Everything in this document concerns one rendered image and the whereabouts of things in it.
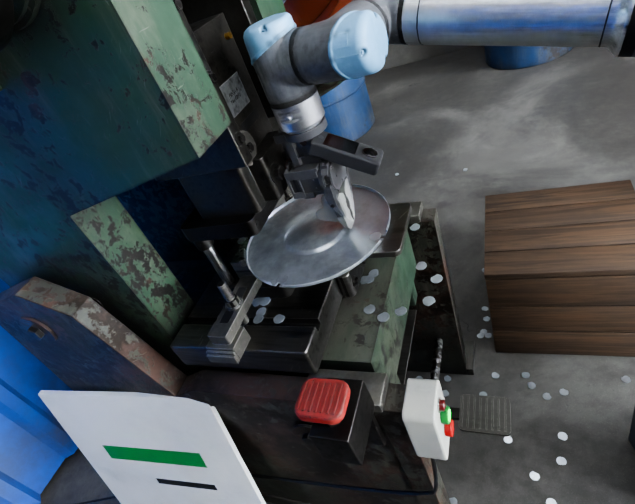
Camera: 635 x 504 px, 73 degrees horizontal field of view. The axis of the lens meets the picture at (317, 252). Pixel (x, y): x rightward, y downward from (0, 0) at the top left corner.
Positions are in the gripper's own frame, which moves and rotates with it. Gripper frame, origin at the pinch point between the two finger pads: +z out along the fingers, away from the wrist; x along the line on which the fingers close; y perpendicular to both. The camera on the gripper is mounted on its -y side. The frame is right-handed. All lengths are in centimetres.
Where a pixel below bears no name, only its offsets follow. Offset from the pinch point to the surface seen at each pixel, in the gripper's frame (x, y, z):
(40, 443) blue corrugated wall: 28, 133, 64
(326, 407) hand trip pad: 34.4, -3.8, 3.7
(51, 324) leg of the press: 27, 55, -2
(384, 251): 6.8, -6.9, 1.7
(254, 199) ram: 7.2, 12.0, -11.9
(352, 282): 4.0, 2.5, 11.6
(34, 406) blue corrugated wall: 20, 131, 52
